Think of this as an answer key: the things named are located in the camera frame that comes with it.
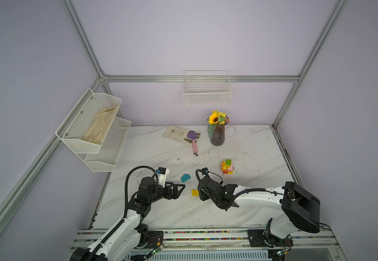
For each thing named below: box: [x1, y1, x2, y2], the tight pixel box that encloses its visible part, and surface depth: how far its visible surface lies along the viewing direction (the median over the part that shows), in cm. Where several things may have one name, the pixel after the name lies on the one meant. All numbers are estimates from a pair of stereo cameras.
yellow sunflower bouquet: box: [206, 109, 230, 140], surface depth 93 cm
